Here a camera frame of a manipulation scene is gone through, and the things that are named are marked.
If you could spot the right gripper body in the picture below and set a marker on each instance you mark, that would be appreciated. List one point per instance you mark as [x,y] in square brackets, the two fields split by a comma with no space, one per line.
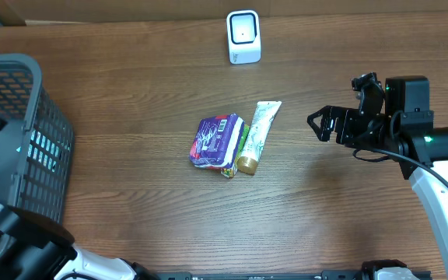
[361,130]

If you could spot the white tube gold cap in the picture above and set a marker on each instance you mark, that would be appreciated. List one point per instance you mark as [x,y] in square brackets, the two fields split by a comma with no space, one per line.
[263,118]

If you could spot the green snack packet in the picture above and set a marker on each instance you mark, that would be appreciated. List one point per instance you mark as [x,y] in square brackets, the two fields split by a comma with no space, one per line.
[233,170]

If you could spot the purple tissue pack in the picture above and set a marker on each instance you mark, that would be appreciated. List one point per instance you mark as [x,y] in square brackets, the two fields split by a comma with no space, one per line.
[216,142]

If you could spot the teal wet wipes pack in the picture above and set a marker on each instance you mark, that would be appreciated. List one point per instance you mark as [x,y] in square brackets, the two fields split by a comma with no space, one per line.
[44,151]

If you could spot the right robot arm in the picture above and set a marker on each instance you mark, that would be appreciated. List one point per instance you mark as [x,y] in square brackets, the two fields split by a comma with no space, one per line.
[394,120]

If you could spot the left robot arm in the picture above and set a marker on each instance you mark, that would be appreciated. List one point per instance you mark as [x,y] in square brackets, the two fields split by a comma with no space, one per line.
[33,246]

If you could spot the white barcode scanner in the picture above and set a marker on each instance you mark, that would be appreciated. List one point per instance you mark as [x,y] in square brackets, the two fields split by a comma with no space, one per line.
[244,37]

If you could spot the grey plastic shopping basket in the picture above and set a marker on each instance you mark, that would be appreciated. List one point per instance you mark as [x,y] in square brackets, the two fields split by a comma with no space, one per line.
[26,106]

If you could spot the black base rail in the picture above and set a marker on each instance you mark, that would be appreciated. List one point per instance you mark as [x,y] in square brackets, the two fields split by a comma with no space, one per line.
[184,275]

